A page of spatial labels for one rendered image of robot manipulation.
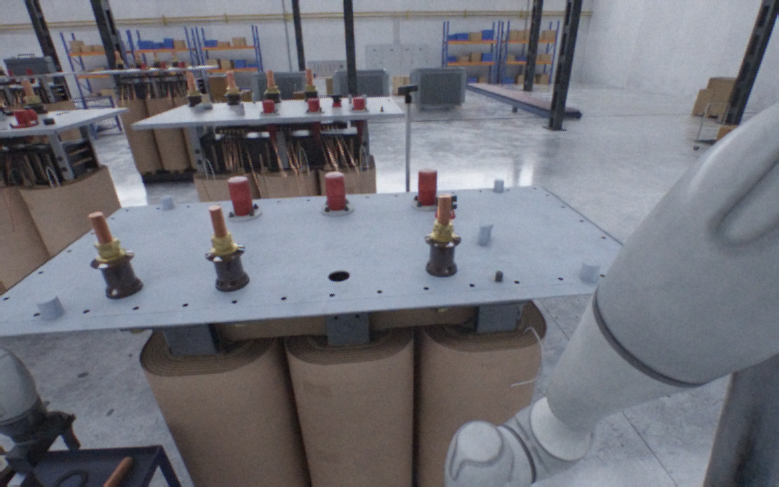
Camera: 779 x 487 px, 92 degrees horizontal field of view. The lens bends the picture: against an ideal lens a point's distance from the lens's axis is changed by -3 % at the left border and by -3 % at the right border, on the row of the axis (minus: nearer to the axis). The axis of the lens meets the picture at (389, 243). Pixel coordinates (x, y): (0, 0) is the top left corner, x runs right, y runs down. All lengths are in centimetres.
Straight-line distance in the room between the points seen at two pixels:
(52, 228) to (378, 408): 262
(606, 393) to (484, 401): 103
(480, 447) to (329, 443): 85
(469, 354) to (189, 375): 81
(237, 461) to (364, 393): 52
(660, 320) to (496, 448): 43
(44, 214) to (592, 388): 324
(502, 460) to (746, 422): 32
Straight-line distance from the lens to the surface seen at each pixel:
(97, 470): 146
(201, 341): 123
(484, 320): 120
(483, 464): 66
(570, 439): 72
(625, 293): 30
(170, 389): 134
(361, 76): 1289
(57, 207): 328
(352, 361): 119
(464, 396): 135
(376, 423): 138
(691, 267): 27
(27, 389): 122
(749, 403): 50
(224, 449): 151
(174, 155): 698
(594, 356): 35
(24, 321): 120
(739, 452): 53
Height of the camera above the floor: 189
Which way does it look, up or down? 27 degrees down
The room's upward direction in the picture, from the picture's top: 1 degrees counter-clockwise
